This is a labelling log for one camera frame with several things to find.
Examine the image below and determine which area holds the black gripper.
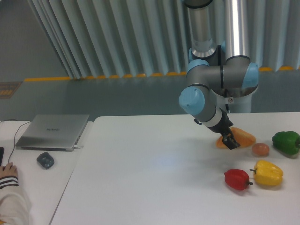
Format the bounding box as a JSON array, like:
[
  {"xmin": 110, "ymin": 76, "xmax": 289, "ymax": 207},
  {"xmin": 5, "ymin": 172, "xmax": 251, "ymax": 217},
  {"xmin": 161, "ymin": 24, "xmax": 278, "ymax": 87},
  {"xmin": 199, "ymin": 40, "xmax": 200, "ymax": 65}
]
[{"xmin": 193, "ymin": 110, "xmax": 241, "ymax": 150}]

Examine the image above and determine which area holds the orange triangular bread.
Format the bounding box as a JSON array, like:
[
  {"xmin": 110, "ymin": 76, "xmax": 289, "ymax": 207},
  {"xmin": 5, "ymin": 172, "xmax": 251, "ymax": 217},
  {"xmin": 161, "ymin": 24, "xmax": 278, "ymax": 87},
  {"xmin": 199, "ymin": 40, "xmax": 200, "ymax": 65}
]
[{"xmin": 216, "ymin": 127, "xmax": 256, "ymax": 149}]

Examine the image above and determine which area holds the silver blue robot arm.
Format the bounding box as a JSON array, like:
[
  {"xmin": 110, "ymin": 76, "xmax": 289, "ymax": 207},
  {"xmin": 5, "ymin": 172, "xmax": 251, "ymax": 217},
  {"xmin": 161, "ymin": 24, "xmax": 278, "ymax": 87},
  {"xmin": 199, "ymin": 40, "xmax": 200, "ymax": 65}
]
[{"xmin": 179, "ymin": 0, "xmax": 259, "ymax": 149}]

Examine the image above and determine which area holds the cream striped sleeve forearm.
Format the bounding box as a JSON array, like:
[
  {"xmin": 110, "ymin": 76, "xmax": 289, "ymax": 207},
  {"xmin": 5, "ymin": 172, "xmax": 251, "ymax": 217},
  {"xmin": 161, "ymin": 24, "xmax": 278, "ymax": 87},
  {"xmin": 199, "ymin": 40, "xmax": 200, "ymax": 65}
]
[{"xmin": 0, "ymin": 175, "xmax": 30, "ymax": 225}]

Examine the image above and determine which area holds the person's hand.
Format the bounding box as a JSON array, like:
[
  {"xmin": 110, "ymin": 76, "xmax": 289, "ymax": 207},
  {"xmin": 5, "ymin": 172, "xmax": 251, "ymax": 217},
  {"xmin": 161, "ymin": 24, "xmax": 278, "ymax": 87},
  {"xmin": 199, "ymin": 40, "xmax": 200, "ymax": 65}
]
[{"xmin": 0, "ymin": 162, "xmax": 18, "ymax": 179}]

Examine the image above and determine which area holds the brown egg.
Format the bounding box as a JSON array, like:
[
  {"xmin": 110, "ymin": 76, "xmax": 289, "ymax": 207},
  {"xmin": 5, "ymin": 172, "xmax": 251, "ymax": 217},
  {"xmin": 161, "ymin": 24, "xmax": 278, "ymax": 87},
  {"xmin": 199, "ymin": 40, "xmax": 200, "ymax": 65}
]
[{"xmin": 252, "ymin": 143, "xmax": 270, "ymax": 157}]

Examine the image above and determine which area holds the red bell pepper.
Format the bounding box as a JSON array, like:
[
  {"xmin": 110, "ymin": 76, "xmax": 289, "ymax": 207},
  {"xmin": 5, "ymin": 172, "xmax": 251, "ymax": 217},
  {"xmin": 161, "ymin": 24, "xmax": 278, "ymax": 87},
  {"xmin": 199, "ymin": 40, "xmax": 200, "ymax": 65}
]
[{"xmin": 224, "ymin": 169, "xmax": 253, "ymax": 191}]

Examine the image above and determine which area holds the yellow bell pepper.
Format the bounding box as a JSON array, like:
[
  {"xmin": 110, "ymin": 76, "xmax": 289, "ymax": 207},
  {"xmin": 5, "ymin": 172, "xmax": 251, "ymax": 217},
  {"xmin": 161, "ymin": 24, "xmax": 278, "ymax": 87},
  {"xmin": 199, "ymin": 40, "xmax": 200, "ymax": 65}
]
[{"xmin": 251, "ymin": 160, "xmax": 284, "ymax": 186}]

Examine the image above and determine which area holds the green bell pepper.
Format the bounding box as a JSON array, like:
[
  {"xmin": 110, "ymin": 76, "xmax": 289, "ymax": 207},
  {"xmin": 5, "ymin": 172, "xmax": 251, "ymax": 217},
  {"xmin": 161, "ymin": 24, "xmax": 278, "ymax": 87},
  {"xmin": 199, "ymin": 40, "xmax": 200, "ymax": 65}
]
[{"xmin": 272, "ymin": 131, "xmax": 300, "ymax": 155}]

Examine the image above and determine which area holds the folded grey partition screen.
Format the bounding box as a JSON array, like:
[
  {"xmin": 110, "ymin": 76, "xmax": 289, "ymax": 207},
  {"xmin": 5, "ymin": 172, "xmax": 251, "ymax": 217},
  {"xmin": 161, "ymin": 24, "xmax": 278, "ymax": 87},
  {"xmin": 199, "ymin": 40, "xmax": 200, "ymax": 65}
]
[{"xmin": 29, "ymin": 0, "xmax": 300, "ymax": 79}]

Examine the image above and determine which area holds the silver laptop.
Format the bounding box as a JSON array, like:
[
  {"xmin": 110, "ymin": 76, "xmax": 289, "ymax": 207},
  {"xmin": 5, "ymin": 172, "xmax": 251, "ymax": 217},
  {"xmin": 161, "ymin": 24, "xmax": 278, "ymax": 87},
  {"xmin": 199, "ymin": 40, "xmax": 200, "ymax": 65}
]
[{"xmin": 15, "ymin": 114, "xmax": 89, "ymax": 151}]

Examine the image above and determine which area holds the black phone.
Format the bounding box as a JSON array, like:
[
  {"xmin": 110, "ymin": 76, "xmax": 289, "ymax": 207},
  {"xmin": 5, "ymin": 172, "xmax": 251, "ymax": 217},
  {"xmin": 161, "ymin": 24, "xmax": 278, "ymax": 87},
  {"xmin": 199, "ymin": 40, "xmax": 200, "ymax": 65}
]
[{"xmin": 0, "ymin": 147, "xmax": 4, "ymax": 165}]

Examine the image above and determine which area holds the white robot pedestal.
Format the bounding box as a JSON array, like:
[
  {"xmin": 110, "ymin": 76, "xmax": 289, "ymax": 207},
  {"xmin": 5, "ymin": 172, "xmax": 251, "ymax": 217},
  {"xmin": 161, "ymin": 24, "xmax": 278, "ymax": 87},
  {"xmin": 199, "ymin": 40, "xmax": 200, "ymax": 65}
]
[{"xmin": 210, "ymin": 86, "xmax": 258, "ymax": 113}]

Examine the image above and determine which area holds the black cable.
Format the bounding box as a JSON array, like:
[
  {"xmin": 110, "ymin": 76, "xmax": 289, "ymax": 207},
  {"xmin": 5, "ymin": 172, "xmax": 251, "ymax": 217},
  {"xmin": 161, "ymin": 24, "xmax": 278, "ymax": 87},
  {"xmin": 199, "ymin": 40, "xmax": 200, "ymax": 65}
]
[{"xmin": 0, "ymin": 120, "xmax": 32, "ymax": 164}]

